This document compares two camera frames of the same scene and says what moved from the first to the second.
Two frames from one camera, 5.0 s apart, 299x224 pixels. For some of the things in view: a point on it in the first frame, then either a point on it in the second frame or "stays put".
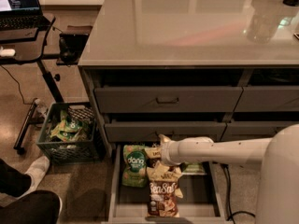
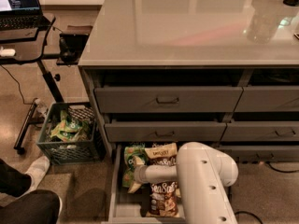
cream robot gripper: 173,152 -> 142,174
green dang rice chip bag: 135,172 stays put
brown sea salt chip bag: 163,190 stays put
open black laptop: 20,8 stays put
